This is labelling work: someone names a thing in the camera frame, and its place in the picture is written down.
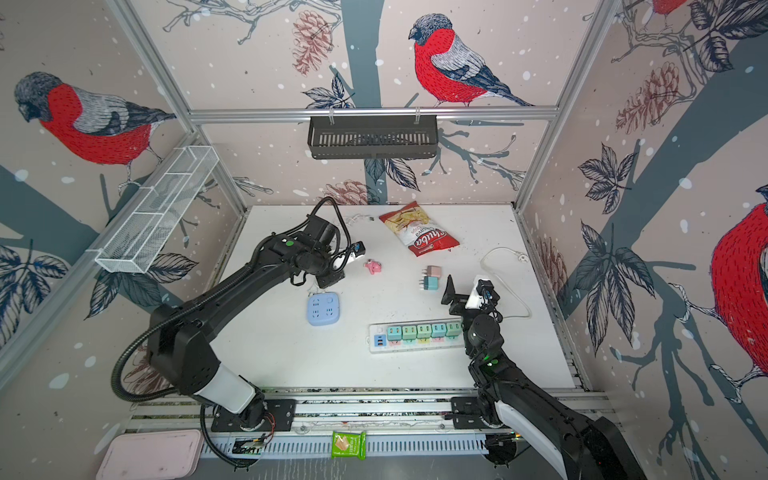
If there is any light green charger plug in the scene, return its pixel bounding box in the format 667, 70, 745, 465
445, 322, 463, 338

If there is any teal charger plug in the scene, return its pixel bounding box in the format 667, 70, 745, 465
420, 276, 439, 291
431, 323, 447, 338
386, 326, 403, 342

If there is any white multicolour power strip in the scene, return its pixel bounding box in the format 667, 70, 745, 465
368, 319, 465, 354

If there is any pink usb charger plug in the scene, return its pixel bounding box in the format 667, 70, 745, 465
424, 265, 443, 279

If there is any blue square socket cube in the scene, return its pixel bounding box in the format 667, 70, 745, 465
307, 292, 340, 327

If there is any teal charger plug front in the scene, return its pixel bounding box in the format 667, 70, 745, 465
431, 323, 447, 338

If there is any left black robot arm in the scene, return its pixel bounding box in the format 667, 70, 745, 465
110, 196, 355, 430

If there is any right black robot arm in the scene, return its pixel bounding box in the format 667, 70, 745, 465
441, 276, 646, 479

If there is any pink pig toy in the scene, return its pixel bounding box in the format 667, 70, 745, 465
364, 260, 382, 275

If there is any red white chips bag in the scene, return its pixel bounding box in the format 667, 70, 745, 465
379, 202, 460, 257

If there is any green snack packet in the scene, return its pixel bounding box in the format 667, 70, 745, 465
331, 432, 367, 460

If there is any pink tray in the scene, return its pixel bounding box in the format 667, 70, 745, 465
96, 429, 203, 480

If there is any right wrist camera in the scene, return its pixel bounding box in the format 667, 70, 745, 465
465, 275, 500, 311

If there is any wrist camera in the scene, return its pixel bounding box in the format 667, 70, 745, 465
465, 275, 500, 311
347, 241, 366, 263

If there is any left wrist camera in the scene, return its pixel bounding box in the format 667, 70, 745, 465
347, 241, 366, 263

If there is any white power strip cable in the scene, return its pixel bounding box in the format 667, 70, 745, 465
479, 245, 533, 320

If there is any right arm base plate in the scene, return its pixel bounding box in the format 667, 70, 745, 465
445, 396, 502, 430

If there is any black hanging wire basket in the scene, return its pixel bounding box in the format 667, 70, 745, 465
307, 115, 439, 160

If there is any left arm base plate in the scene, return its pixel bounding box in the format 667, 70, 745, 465
211, 399, 297, 433

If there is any white mesh wall shelf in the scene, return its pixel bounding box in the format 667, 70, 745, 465
95, 145, 219, 273

